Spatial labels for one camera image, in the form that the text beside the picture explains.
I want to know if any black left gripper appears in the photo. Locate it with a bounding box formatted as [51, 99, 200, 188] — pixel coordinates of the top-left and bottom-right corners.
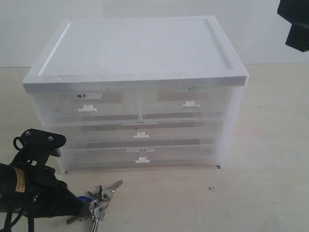
[0, 129, 84, 232]

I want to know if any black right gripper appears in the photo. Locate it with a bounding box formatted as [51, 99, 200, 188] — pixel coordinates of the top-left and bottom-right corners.
[277, 0, 309, 52]

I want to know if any key bunch with blue tag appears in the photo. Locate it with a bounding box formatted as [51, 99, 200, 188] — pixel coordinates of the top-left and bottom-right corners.
[66, 180, 123, 232]

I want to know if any white translucent drawer cabinet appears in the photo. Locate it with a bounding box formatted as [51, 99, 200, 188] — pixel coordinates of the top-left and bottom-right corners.
[22, 16, 248, 173]

